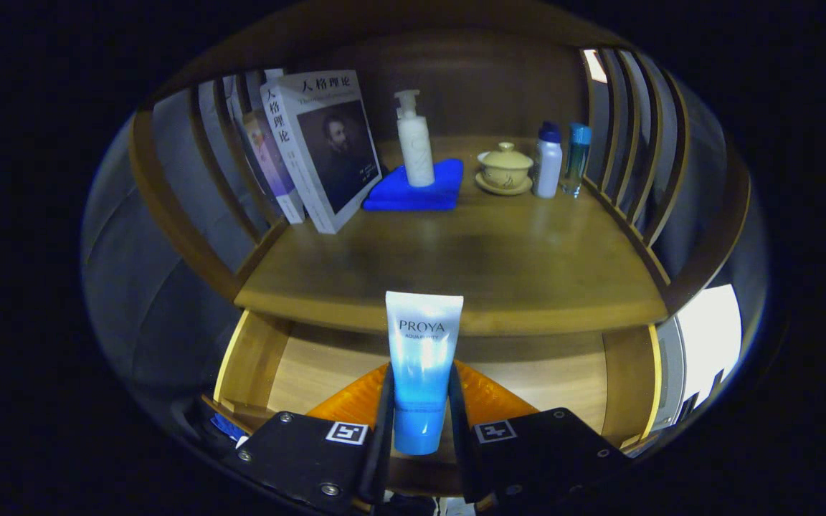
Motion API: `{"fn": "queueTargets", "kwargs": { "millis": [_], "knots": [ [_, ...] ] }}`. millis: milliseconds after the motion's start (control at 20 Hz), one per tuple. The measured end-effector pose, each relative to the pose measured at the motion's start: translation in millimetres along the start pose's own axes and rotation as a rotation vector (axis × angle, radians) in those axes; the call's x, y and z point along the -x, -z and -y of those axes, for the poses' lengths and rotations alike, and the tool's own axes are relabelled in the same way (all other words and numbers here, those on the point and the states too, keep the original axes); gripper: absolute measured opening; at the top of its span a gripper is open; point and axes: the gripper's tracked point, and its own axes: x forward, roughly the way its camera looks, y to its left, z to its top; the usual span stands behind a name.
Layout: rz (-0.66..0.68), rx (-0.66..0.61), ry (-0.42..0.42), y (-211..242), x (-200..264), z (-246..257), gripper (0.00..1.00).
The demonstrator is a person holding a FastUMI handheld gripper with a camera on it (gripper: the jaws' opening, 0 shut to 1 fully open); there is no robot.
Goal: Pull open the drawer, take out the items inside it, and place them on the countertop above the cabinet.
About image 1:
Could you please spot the yellow lidded teacup with saucer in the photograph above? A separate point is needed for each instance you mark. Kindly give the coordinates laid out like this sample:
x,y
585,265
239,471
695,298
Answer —
x,y
505,172

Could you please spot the brown wooden drawer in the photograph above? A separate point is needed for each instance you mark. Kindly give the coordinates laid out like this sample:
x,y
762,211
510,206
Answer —
x,y
312,365

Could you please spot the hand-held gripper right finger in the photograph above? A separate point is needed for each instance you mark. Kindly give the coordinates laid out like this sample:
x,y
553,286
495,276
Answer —
x,y
459,459

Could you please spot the clear teal bottle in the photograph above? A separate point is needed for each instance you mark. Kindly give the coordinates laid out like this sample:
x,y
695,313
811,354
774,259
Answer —
x,y
576,158

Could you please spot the blue white object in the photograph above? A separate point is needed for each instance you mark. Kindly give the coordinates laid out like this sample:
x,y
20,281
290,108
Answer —
x,y
225,426

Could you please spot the purple book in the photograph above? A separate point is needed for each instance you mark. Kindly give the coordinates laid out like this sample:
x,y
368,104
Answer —
x,y
269,165

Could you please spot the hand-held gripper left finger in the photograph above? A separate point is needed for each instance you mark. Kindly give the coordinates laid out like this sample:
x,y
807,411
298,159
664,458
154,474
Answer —
x,y
383,451

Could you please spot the blue white cosmetic tube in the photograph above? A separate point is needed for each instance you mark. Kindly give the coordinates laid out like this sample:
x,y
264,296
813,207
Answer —
x,y
421,373

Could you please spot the blue folded cloth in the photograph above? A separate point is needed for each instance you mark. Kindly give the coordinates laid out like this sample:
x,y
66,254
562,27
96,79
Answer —
x,y
413,197

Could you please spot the brown wooden cabinet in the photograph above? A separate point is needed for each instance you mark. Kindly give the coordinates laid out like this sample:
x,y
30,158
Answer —
x,y
470,86

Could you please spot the white portrait cover book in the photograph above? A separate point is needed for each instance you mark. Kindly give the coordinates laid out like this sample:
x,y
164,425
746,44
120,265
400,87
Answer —
x,y
327,143

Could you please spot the wooden countertop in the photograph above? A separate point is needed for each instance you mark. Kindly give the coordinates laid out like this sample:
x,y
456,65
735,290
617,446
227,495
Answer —
x,y
513,265

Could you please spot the white metal drawer unit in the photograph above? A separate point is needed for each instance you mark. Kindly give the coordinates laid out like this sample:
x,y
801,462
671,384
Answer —
x,y
707,337

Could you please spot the white bottle with blue cap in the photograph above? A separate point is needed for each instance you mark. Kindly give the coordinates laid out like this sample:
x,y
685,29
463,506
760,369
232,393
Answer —
x,y
547,165

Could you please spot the white pump bottle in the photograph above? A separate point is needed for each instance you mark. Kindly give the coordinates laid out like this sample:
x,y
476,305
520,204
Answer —
x,y
416,150

